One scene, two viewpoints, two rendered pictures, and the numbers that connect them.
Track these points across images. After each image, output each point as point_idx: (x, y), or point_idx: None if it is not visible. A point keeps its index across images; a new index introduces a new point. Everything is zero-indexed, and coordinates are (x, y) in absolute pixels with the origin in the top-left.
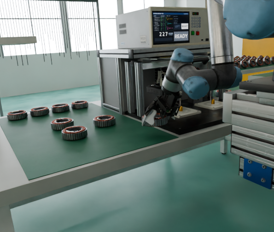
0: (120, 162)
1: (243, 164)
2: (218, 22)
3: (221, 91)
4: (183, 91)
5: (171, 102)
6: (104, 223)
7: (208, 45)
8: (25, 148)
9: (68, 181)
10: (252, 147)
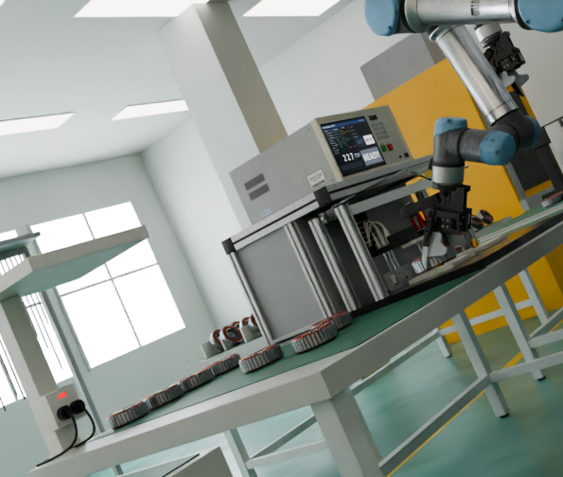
0: (445, 308)
1: None
2: (476, 65)
3: (470, 235)
4: (406, 262)
5: (462, 200)
6: None
7: (415, 162)
8: (261, 377)
9: (402, 341)
10: None
